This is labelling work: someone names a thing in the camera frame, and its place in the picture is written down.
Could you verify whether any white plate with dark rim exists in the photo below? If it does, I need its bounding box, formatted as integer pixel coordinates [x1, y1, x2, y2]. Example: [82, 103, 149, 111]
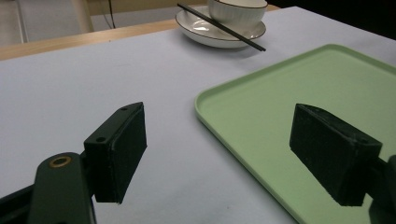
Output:
[175, 5, 267, 49]

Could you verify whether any wooden table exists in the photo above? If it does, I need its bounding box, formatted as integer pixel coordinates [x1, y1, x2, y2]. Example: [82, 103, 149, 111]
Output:
[0, 3, 282, 62]

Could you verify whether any white ribbed bowl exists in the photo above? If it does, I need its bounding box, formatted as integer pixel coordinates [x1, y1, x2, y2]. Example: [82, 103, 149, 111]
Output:
[206, 0, 269, 33]

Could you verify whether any green plastic tray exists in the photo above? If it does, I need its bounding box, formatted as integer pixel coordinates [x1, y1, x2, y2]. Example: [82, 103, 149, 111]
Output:
[194, 43, 396, 224]

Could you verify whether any black chopstick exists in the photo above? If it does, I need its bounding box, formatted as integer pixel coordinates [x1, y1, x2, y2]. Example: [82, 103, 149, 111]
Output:
[177, 2, 267, 52]

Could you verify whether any black cable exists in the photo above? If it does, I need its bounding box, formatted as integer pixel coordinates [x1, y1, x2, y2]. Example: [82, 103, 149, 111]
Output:
[103, 0, 117, 30]

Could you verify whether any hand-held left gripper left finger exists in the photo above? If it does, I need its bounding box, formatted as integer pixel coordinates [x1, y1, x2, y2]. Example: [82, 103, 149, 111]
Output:
[83, 101, 148, 204]

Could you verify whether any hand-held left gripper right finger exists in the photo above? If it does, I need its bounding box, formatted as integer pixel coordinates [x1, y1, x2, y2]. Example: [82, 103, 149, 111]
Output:
[289, 103, 383, 207]

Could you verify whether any white chair leg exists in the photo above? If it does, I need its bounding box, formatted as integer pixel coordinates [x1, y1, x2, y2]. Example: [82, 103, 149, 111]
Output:
[70, 0, 95, 34]

